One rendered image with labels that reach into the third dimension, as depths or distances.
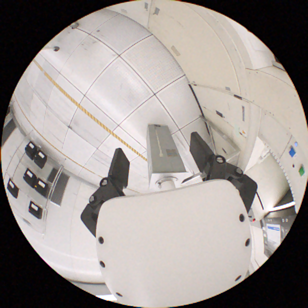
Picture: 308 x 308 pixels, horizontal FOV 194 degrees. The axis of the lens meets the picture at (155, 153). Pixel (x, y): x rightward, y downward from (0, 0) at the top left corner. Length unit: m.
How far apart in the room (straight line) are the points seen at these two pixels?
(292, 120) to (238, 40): 0.32
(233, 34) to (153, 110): 1.05
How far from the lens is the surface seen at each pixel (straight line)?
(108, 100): 1.18
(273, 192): 1.22
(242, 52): 0.48
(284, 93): 0.44
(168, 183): 0.68
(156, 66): 1.11
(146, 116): 1.16
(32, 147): 2.59
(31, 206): 2.28
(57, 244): 2.73
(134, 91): 1.09
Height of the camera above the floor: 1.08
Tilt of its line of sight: 46 degrees down
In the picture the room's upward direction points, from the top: 171 degrees clockwise
